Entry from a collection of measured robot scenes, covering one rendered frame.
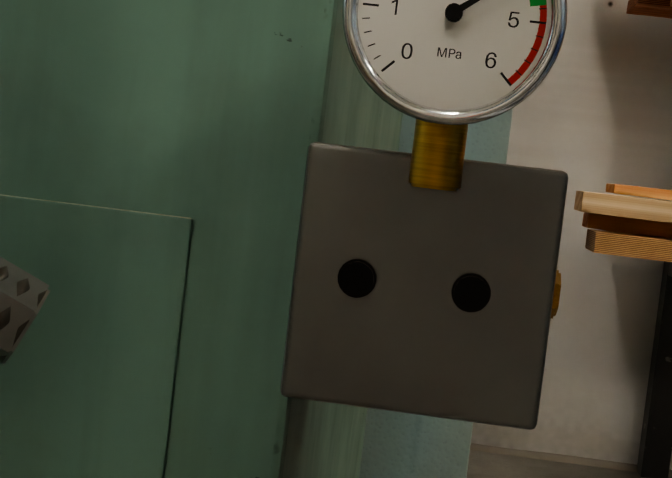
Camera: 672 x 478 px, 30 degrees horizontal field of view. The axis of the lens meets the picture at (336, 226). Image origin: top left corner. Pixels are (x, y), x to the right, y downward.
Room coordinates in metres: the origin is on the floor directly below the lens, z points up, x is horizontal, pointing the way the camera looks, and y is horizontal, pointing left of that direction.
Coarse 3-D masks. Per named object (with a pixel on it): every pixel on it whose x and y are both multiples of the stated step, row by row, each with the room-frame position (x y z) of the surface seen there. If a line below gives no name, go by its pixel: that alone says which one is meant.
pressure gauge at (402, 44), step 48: (384, 0) 0.36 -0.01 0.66; (432, 0) 0.36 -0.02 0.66; (480, 0) 0.36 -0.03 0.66; (528, 0) 0.35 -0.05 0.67; (384, 48) 0.36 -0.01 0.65; (432, 48) 0.36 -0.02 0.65; (480, 48) 0.36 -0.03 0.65; (528, 48) 0.35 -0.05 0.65; (384, 96) 0.35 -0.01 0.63; (432, 96) 0.36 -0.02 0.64; (480, 96) 0.35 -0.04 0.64; (432, 144) 0.38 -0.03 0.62
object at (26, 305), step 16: (0, 272) 0.33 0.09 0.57; (16, 272) 0.34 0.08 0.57; (0, 288) 0.33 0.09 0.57; (16, 288) 0.33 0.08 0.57; (32, 288) 0.34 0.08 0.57; (0, 304) 0.33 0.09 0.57; (16, 304) 0.33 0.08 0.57; (32, 304) 0.33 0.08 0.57; (0, 320) 0.33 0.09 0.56; (16, 320) 0.33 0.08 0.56; (32, 320) 0.33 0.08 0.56; (0, 336) 0.33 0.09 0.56; (16, 336) 0.33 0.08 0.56; (0, 352) 0.33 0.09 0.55
